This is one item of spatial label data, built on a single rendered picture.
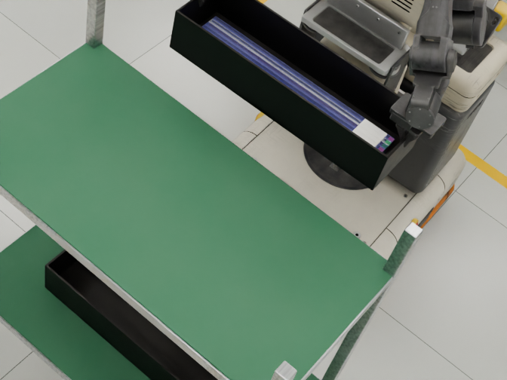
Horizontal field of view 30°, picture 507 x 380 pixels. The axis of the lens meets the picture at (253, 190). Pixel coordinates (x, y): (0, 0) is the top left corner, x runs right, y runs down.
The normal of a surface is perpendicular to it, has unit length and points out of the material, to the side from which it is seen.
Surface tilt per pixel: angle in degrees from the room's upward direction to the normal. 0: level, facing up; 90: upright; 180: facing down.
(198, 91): 0
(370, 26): 90
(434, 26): 48
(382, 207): 0
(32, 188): 0
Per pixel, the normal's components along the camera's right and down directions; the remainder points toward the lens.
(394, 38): -0.60, 0.58
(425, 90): -0.18, -0.64
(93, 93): 0.18, -0.58
